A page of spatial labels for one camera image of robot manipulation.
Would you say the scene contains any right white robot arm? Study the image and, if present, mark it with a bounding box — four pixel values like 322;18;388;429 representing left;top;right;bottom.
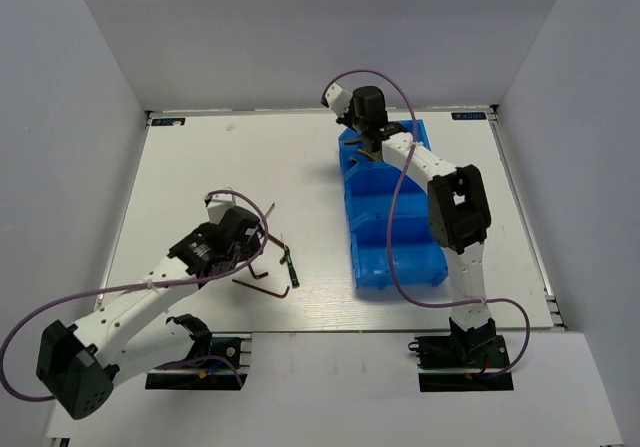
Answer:
330;86;496;366

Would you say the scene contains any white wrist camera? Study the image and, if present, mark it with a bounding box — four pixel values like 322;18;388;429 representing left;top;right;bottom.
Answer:
203;189;236;224
321;82;353;118

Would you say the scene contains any blue plastic bin far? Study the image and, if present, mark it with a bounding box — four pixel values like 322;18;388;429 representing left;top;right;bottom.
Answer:
337;119;436;203

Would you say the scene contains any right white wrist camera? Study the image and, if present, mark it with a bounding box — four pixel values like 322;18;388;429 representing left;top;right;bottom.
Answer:
321;82;353;118

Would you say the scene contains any blue plastic bin near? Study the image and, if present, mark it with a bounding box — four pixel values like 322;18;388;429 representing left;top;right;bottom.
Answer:
344;194;451;291

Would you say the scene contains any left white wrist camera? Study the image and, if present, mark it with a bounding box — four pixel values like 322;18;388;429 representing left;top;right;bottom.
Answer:
203;189;236;224

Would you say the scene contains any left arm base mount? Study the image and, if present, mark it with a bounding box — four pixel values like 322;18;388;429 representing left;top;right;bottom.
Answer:
145;314;252;391

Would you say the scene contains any purple cable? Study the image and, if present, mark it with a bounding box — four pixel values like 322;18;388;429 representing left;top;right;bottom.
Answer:
320;69;532;381
0;189;271;401

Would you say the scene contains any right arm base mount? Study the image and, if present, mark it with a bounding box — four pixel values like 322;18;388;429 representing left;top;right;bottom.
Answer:
408;335;514;393

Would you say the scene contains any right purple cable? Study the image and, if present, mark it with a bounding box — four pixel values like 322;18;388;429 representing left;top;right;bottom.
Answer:
320;69;532;381

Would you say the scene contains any right corner label sticker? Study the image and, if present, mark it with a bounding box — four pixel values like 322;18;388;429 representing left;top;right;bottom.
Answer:
451;112;487;121

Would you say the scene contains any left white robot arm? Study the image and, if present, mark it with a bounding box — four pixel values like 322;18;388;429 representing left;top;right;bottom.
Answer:
36;201;264;420

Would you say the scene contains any corner label sticker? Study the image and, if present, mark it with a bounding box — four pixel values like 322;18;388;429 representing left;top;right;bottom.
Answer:
451;112;487;121
151;118;186;127

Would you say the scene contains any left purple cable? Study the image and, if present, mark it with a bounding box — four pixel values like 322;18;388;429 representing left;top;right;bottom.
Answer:
0;189;271;401

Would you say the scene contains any left corner label sticker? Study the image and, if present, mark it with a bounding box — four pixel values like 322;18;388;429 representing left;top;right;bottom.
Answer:
151;118;186;127

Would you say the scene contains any green black small screwdriver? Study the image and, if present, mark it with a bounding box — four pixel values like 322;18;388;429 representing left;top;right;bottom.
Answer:
281;243;300;288

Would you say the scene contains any brown hex key short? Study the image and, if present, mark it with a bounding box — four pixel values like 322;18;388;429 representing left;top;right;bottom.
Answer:
247;264;269;280

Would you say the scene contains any brown hex key long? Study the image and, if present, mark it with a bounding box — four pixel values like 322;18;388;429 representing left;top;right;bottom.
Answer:
231;279;290;299

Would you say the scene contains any blue plastic bin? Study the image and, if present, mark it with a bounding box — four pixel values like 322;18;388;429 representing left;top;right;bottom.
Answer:
337;119;436;203
344;194;451;291

